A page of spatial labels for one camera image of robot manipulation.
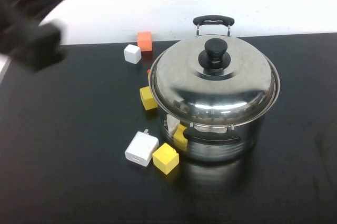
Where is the white USB charger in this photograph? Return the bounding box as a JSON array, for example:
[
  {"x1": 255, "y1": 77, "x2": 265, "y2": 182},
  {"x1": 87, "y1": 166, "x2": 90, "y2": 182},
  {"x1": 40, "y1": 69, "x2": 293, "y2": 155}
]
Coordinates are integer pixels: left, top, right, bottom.
[{"x1": 124, "y1": 128, "x2": 160, "y2": 167}]

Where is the stainless steel pot lid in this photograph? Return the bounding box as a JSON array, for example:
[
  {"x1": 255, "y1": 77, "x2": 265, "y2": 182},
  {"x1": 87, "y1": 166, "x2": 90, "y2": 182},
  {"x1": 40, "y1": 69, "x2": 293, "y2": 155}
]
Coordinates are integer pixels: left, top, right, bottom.
[{"x1": 150, "y1": 36, "x2": 280, "y2": 130}]

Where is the orange cube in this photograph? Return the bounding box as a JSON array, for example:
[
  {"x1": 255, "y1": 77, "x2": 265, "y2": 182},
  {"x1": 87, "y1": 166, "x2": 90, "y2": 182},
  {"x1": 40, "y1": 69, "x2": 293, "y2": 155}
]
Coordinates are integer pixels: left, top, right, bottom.
[{"x1": 136, "y1": 31, "x2": 153, "y2": 53}]

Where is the white cube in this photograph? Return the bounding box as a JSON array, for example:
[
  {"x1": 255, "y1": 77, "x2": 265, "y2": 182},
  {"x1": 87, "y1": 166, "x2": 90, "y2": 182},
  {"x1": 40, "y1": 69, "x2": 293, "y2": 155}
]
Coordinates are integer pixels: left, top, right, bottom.
[{"x1": 123, "y1": 44, "x2": 142, "y2": 65}]

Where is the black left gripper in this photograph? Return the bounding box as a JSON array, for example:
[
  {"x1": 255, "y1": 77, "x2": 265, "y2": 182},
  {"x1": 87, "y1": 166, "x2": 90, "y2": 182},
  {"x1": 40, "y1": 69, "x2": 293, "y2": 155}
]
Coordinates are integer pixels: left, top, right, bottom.
[{"x1": 10, "y1": 23, "x2": 66, "y2": 72}]

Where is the large yellow cube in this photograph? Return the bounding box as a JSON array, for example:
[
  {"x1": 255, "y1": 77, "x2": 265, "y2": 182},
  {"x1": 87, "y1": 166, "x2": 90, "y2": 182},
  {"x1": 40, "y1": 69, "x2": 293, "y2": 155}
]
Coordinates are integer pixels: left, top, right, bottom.
[{"x1": 152, "y1": 142, "x2": 180, "y2": 175}]

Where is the small yellow cube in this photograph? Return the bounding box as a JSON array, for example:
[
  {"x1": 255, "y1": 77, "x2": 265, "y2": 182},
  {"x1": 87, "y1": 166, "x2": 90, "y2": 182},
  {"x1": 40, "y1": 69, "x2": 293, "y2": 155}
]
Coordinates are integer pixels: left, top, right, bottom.
[{"x1": 139, "y1": 86, "x2": 158, "y2": 111}]

